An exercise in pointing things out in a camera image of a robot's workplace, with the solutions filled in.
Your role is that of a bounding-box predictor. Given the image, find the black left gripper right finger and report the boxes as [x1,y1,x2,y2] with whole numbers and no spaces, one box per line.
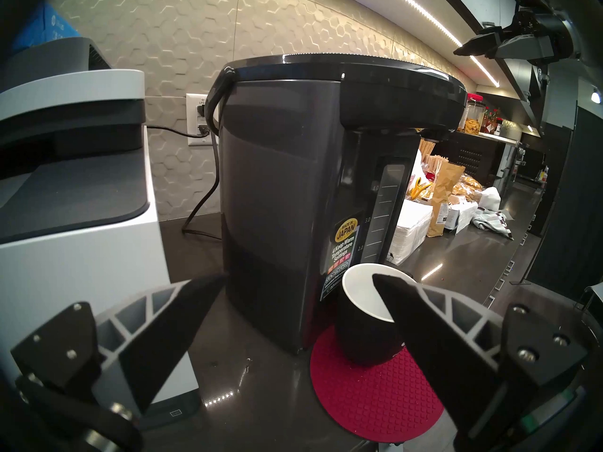
[372,273,589,440]

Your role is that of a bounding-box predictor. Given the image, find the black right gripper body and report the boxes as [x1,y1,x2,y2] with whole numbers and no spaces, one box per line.
[506,0,568,61]

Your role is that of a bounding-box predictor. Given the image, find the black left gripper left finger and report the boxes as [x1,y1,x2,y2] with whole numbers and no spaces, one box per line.
[10,273,228,414]

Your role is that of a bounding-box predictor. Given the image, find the black electric water dispenser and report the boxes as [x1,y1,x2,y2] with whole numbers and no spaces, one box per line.
[205,53,468,357]

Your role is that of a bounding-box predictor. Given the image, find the dark upper cabinet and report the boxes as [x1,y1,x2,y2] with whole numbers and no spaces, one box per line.
[431,0,542,136]

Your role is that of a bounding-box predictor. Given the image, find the LED light strip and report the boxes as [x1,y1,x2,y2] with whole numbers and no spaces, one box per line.
[384,0,501,88]

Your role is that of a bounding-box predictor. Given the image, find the black mug white inside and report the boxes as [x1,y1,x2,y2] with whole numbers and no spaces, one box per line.
[335,263,417,367]

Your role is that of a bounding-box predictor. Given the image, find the clear jar red lid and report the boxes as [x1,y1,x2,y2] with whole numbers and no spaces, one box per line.
[464,93,486,135]

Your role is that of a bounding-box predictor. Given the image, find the red silicone mat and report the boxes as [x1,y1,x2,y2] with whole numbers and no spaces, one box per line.
[310,325,446,443]

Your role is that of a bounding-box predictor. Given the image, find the white grey office printer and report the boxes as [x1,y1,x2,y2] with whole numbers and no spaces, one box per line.
[0,37,201,430]

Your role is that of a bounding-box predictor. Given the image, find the black countertop appliance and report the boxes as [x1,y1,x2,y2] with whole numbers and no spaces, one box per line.
[436,130,519,195]

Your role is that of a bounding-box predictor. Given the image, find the white napkin stack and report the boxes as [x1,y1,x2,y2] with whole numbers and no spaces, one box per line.
[386,199,434,266]

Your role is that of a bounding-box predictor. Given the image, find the white printed coffee bag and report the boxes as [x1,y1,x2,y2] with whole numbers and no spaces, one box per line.
[445,199,479,234]

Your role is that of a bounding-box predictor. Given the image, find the yellow snack bag pile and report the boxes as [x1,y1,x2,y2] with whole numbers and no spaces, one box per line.
[452,173,483,197]

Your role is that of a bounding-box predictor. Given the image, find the checkered kitchen cloth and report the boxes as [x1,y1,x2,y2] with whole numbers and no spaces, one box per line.
[473,209,515,241]

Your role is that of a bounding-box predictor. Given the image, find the brown paper coffee bag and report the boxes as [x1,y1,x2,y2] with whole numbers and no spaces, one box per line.
[426,160,466,238]

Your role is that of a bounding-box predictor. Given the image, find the blue copy paper ream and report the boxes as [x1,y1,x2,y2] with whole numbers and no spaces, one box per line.
[12,0,81,51]

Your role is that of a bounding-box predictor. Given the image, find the black dispenser power cable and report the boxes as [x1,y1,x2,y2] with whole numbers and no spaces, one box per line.
[181,105,222,241]

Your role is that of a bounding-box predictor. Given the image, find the black printer power cable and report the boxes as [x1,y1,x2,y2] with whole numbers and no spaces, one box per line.
[144,124,210,138]

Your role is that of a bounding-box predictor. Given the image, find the white wall outlet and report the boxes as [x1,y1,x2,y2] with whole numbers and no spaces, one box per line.
[186,93,218,146]

